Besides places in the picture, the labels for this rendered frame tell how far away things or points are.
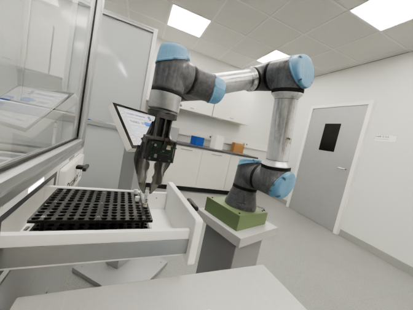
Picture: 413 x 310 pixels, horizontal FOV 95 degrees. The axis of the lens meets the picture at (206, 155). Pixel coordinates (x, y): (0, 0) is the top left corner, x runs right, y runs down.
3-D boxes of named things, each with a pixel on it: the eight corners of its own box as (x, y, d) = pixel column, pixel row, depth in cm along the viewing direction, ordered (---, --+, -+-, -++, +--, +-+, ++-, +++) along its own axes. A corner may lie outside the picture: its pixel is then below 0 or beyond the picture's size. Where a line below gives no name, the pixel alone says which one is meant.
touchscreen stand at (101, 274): (166, 264, 158) (190, 145, 149) (126, 306, 116) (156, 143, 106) (121, 242, 175) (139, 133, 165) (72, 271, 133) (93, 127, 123)
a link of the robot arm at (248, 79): (260, 64, 87) (160, 74, 62) (281, 59, 78) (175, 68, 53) (261, 90, 91) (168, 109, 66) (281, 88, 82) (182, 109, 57)
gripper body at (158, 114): (139, 162, 41) (149, 107, 40) (137, 155, 49) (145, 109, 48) (173, 166, 45) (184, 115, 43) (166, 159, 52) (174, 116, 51)
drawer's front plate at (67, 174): (80, 178, 84) (84, 154, 83) (62, 205, 58) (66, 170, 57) (75, 178, 83) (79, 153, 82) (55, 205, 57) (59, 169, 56)
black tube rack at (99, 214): (141, 212, 60) (144, 192, 59) (147, 246, 44) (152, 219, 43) (54, 211, 50) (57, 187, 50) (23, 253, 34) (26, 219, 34)
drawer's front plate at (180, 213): (166, 210, 69) (172, 181, 68) (193, 266, 43) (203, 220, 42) (161, 210, 68) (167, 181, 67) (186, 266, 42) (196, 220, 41)
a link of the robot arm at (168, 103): (148, 91, 48) (179, 101, 51) (145, 109, 48) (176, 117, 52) (152, 87, 41) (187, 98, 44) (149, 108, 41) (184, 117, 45)
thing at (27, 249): (163, 208, 67) (166, 192, 66) (185, 255, 44) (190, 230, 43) (13, 205, 50) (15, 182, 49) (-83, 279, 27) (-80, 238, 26)
